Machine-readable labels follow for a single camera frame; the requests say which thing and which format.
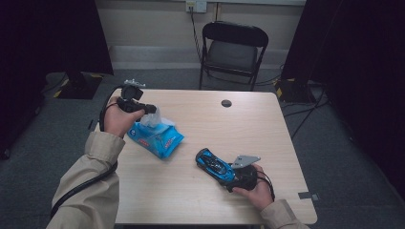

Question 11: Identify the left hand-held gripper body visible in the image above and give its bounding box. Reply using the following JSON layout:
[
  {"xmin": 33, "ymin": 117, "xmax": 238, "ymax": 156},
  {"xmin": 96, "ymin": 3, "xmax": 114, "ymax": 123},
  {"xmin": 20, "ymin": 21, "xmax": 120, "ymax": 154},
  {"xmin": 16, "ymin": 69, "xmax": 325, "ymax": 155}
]
[{"xmin": 116, "ymin": 78, "xmax": 147, "ymax": 115}]

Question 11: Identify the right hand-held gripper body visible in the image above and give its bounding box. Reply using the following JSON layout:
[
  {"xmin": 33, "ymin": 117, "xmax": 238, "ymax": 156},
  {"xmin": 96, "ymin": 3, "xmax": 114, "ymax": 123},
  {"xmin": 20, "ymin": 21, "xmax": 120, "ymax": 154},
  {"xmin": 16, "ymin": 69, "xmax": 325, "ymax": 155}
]
[{"xmin": 226, "ymin": 155, "xmax": 262, "ymax": 193}]

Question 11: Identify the blue toy car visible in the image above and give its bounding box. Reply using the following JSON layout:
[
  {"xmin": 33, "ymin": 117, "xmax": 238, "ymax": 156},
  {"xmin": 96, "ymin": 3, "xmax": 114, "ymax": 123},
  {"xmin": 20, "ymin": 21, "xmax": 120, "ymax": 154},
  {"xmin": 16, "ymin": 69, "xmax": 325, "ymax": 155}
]
[{"xmin": 195, "ymin": 147, "xmax": 237, "ymax": 187}]

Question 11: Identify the blue wet wipes pack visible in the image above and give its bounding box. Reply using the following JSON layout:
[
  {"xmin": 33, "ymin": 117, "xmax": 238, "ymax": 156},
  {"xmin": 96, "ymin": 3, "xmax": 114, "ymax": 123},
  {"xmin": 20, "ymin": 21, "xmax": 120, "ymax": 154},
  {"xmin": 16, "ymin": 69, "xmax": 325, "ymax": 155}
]
[{"xmin": 126, "ymin": 117, "xmax": 185, "ymax": 159}]

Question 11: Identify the person's right hand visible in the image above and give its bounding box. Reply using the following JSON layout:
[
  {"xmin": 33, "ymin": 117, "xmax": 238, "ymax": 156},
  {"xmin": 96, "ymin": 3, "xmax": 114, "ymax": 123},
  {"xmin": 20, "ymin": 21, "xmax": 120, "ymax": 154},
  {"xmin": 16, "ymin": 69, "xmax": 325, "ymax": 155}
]
[{"xmin": 231, "ymin": 163, "xmax": 275, "ymax": 213}]

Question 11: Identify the person's left hand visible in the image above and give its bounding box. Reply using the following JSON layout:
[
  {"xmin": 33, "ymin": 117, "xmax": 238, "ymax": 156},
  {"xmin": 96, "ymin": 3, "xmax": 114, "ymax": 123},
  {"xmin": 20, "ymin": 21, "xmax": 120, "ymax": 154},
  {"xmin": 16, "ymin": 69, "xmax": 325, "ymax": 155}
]
[{"xmin": 104, "ymin": 96, "xmax": 146, "ymax": 138}]

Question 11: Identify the black stand base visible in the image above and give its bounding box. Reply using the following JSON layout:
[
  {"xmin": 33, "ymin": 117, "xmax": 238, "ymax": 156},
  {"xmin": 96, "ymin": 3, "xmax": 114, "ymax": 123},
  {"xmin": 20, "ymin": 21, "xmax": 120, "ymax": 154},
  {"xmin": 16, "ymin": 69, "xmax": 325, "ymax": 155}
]
[{"xmin": 56, "ymin": 71, "xmax": 103, "ymax": 100}]

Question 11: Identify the grey tape piece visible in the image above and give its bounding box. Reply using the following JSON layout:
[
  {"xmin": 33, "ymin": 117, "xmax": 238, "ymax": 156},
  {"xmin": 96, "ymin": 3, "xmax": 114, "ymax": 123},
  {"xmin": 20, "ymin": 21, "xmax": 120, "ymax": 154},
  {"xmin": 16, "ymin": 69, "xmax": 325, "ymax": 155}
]
[{"xmin": 298, "ymin": 191, "xmax": 320, "ymax": 202}]

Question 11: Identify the black box with yellow tape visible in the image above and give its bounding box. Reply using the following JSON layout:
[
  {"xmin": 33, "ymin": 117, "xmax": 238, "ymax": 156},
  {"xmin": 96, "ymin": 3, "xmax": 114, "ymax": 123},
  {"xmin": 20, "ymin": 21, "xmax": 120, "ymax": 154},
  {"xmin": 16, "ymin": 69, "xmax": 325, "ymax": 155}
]
[{"xmin": 274, "ymin": 77, "xmax": 316, "ymax": 103}]

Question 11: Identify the black folding chair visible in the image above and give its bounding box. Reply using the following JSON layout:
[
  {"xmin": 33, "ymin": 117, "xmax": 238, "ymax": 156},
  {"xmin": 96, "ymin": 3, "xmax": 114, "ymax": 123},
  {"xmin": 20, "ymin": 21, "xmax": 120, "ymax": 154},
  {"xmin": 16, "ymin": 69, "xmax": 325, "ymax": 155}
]
[{"xmin": 199, "ymin": 20, "xmax": 270, "ymax": 93}]

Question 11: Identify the dark curtain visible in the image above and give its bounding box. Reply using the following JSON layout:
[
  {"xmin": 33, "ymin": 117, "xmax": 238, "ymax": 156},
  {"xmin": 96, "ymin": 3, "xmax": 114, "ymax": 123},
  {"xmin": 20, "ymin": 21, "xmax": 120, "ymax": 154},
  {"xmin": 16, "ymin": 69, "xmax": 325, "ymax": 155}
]
[
  {"xmin": 0, "ymin": 0, "xmax": 115, "ymax": 160},
  {"xmin": 280, "ymin": 0, "xmax": 405, "ymax": 201}
]

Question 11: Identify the right hand-held gripper cable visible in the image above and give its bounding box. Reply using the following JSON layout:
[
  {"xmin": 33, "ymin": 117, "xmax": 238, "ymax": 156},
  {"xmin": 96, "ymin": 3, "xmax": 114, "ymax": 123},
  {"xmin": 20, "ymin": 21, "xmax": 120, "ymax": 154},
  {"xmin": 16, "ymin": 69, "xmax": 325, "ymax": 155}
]
[{"xmin": 256, "ymin": 170, "xmax": 276, "ymax": 202}]

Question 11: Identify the hand-held gripper cable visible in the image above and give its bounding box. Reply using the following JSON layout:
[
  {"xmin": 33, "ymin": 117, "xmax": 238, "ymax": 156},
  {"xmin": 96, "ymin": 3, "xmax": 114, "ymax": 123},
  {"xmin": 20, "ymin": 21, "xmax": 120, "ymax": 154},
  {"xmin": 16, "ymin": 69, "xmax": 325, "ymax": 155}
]
[
  {"xmin": 50, "ymin": 85, "xmax": 125, "ymax": 219},
  {"xmin": 256, "ymin": 170, "xmax": 276, "ymax": 202}
]

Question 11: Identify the left hand-held gripper cable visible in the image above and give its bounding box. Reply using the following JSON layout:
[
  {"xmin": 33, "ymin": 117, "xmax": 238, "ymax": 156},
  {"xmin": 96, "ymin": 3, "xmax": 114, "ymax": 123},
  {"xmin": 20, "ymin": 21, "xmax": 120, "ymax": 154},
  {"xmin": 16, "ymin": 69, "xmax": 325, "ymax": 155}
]
[{"xmin": 50, "ymin": 85, "xmax": 125, "ymax": 219}]

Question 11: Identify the black floor cable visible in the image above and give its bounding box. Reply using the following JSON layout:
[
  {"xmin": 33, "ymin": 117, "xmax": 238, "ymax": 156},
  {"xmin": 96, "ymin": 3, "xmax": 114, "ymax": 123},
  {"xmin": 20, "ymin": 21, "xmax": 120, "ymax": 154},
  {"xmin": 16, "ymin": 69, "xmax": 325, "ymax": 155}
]
[
  {"xmin": 281, "ymin": 92, "xmax": 330, "ymax": 141},
  {"xmin": 254, "ymin": 65, "xmax": 285, "ymax": 87}
]

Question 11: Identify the black wall socket cable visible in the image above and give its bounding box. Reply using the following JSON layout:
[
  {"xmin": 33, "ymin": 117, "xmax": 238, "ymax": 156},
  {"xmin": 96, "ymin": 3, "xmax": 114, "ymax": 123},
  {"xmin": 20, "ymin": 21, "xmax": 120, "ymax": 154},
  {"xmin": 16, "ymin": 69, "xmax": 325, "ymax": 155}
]
[{"xmin": 189, "ymin": 6, "xmax": 204, "ymax": 65}]

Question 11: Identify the white wall socket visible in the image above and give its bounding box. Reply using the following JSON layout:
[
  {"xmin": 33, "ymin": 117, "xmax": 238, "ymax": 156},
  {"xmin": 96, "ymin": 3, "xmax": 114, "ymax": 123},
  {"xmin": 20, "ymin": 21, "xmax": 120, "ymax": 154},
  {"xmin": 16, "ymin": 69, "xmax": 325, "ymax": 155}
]
[{"xmin": 185, "ymin": 0, "xmax": 208, "ymax": 13}]

